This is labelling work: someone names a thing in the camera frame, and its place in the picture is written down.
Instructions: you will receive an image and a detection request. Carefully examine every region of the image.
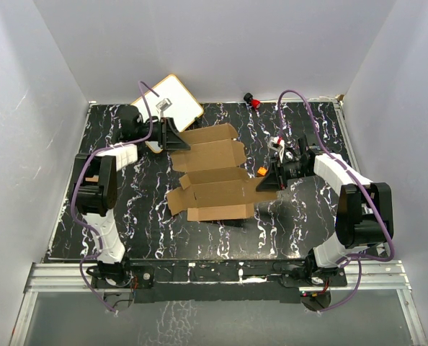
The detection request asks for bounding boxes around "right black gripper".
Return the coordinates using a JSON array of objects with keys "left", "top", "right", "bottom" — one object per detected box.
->
[{"left": 257, "top": 154, "right": 314, "bottom": 191}]

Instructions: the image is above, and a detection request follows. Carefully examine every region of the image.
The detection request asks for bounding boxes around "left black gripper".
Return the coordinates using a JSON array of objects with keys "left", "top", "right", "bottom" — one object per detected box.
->
[{"left": 138, "top": 118, "right": 193, "bottom": 152}]

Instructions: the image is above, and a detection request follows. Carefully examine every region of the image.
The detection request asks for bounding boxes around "cardboard box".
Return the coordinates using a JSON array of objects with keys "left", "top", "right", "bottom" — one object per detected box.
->
[{"left": 166, "top": 123, "right": 277, "bottom": 221}]

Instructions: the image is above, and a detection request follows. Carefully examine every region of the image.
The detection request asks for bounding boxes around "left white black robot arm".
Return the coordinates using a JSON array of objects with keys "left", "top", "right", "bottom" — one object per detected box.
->
[{"left": 70, "top": 98, "right": 190, "bottom": 288}]

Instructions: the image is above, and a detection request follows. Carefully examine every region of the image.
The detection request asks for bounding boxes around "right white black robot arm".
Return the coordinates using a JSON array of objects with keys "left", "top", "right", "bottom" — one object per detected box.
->
[{"left": 256, "top": 136, "right": 394, "bottom": 286}]

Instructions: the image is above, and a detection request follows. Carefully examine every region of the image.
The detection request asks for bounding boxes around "small orange cube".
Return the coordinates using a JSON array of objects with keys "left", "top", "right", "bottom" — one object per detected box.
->
[{"left": 257, "top": 167, "right": 267, "bottom": 177}]

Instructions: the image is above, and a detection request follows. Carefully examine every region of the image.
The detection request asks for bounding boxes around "red and black knob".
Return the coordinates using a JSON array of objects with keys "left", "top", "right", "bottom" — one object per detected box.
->
[{"left": 244, "top": 92, "right": 261, "bottom": 110}]

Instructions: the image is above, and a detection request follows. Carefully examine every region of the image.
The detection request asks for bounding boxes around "white board with wooden frame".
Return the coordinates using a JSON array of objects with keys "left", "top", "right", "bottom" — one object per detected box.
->
[{"left": 130, "top": 74, "right": 205, "bottom": 154}]

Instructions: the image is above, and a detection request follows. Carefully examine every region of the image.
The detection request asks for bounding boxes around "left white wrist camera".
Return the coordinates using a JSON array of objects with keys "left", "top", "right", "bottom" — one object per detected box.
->
[{"left": 156, "top": 98, "right": 172, "bottom": 118}]

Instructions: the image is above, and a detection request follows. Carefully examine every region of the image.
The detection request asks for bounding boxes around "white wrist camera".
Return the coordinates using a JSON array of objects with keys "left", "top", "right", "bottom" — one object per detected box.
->
[
  {"left": 156, "top": 98, "right": 172, "bottom": 118},
  {"left": 267, "top": 136, "right": 285, "bottom": 164}
]

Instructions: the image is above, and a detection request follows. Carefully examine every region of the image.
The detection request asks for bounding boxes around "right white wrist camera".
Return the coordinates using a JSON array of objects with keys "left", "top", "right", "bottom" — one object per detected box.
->
[{"left": 267, "top": 136, "right": 285, "bottom": 164}]

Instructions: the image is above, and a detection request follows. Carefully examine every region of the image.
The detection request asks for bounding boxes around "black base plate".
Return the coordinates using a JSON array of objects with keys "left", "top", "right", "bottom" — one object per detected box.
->
[{"left": 86, "top": 259, "right": 347, "bottom": 305}]

